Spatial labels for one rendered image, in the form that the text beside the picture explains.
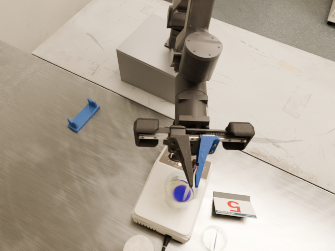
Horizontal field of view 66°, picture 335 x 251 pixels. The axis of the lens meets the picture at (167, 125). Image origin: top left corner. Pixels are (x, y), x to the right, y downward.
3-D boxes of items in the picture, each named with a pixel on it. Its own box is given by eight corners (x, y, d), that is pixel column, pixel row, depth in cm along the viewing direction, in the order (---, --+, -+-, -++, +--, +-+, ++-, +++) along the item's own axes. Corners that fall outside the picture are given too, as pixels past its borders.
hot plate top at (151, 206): (155, 163, 58) (155, 161, 57) (206, 183, 56) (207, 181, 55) (132, 213, 52) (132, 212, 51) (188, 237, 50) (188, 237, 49)
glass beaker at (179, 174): (157, 204, 53) (157, 192, 45) (171, 178, 56) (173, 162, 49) (188, 221, 51) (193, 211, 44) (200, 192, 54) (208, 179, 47)
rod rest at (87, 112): (91, 102, 75) (88, 94, 72) (100, 107, 75) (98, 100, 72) (68, 127, 71) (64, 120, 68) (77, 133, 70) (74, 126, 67)
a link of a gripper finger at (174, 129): (228, 126, 40) (222, 138, 43) (168, 124, 40) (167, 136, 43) (229, 138, 39) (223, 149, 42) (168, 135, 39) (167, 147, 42)
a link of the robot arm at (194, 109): (249, 91, 43) (239, 111, 48) (136, 86, 42) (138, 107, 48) (256, 134, 39) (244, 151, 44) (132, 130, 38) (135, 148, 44)
